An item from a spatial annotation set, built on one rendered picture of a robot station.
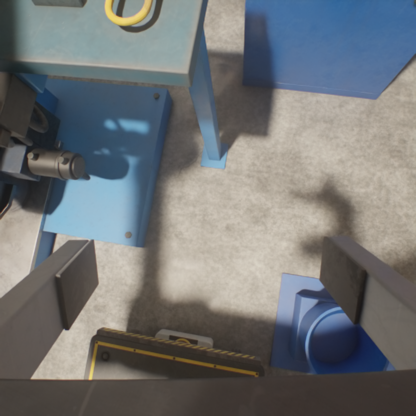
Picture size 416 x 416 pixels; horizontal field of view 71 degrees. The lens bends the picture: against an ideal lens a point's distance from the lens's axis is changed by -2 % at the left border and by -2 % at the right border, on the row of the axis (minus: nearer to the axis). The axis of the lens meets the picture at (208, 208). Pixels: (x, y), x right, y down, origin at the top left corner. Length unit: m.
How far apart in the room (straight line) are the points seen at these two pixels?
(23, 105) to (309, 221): 1.28
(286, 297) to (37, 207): 1.31
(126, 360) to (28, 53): 1.08
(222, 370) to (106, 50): 1.11
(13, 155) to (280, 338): 1.38
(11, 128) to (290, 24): 1.08
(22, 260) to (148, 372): 0.84
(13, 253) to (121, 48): 1.33
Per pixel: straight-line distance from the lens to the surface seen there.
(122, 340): 1.34
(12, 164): 1.32
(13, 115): 0.78
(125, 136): 1.64
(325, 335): 1.47
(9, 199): 1.42
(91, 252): 0.16
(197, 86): 0.96
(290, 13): 1.37
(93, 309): 1.72
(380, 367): 1.34
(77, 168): 1.24
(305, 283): 1.56
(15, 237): 1.77
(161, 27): 0.64
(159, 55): 0.60
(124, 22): 0.62
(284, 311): 1.56
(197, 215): 1.56
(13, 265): 1.76
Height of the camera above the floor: 1.53
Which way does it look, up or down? 79 degrees down
